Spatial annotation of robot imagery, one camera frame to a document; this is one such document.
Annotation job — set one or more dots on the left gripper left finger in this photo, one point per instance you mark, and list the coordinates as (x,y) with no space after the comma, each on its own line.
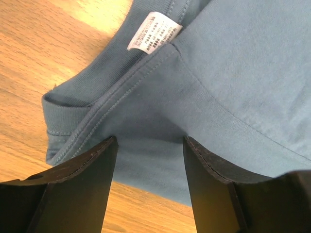
(68,198)

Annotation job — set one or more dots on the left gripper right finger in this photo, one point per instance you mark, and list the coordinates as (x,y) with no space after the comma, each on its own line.
(226,198)

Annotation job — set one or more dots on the blue-grey t-shirt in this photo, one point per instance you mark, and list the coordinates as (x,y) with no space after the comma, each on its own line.
(233,74)

